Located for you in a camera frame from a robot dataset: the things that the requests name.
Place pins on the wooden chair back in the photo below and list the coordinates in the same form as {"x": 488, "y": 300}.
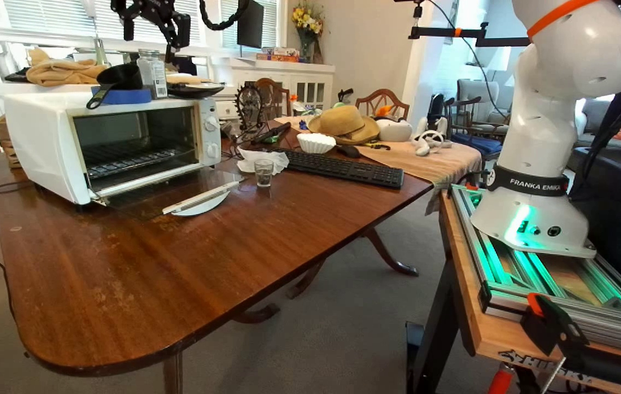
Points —
{"x": 383, "y": 103}

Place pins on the tan folded cloth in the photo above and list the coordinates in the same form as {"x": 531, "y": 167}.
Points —
{"x": 49, "y": 73}

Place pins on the white oven door on table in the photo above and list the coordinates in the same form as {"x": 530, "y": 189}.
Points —
{"x": 199, "y": 203}

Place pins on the white bowl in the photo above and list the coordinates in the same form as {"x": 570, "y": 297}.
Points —
{"x": 316, "y": 142}

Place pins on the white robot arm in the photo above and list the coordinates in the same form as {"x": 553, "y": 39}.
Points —
{"x": 573, "y": 52}

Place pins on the tan straw hat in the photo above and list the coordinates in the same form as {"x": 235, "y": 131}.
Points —
{"x": 346, "y": 122}

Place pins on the wooden dining table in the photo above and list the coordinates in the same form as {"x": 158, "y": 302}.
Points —
{"x": 113, "y": 289}

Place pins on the black monitor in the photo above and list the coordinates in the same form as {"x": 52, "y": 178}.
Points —
{"x": 250, "y": 23}

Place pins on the robot mounting base frame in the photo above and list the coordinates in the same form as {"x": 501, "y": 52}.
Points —
{"x": 481, "y": 296}

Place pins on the beige table runner cloth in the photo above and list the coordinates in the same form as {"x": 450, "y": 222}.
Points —
{"x": 441, "y": 167}

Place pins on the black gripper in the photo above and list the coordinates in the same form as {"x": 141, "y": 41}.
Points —
{"x": 162, "y": 14}

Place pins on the white cabinet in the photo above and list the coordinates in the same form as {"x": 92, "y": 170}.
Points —
{"x": 310, "y": 84}

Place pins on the white headphones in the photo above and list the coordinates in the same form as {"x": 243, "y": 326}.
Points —
{"x": 426, "y": 141}

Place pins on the black keyboard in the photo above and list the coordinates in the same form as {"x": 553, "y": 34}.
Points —
{"x": 344, "y": 168}

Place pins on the yellow flower vase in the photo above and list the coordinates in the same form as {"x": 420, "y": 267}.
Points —
{"x": 309, "y": 26}

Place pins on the black pan on oven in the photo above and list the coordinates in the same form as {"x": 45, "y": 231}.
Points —
{"x": 114, "y": 80}

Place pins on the white toaster oven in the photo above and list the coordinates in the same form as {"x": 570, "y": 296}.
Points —
{"x": 90, "y": 156}

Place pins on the white crumpled napkin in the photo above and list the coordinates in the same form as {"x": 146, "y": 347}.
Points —
{"x": 250, "y": 157}

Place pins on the small glass cup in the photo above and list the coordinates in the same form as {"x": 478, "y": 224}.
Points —
{"x": 262, "y": 174}

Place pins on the blue tape roll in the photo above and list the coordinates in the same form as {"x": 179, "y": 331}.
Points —
{"x": 128, "y": 97}

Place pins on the white labelled box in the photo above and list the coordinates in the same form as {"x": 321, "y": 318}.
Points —
{"x": 153, "y": 74}

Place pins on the black camera boom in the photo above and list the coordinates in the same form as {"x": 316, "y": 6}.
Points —
{"x": 479, "y": 35}

